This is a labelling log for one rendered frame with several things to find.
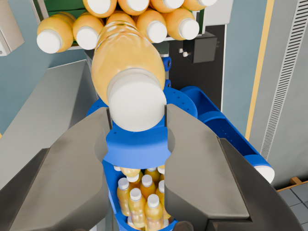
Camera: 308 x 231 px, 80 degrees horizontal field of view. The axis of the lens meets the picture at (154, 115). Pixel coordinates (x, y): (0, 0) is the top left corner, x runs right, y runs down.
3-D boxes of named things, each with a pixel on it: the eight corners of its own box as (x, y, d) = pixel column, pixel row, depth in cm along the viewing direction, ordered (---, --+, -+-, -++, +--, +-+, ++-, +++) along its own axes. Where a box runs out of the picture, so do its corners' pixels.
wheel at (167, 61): (160, 73, 56) (166, 74, 56) (160, 58, 54) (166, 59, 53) (166, 68, 60) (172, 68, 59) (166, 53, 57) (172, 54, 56)
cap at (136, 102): (172, 92, 14) (180, 103, 12) (141, 129, 15) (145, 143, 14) (129, 61, 12) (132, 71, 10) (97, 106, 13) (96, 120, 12)
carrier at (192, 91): (208, 96, 169) (189, 79, 154) (282, 175, 99) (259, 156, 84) (186, 118, 178) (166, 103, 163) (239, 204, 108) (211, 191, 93)
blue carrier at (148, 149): (123, 226, 107) (133, 289, 85) (85, 92, 56) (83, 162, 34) (170, 211, 113) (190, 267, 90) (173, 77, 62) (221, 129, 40)
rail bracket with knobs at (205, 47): (175, 54, 62) (186, 64, 54) (176, 30, 58) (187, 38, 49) (203, 51, 63) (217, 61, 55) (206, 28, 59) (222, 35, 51)
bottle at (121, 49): (151, 39, 29) (201, 87, 14) (126, 75, 31) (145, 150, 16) (112, 7, 26) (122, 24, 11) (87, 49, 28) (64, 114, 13)
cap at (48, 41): (44, 52, 37) (41, 55, 36) (35, 32, 35) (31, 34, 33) (64, 50, 37) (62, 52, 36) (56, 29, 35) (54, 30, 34)
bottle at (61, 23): (57, 40, 52) (39, 62, 38) (46, 12, 48) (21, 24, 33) (83, 36, 53) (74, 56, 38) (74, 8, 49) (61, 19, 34)
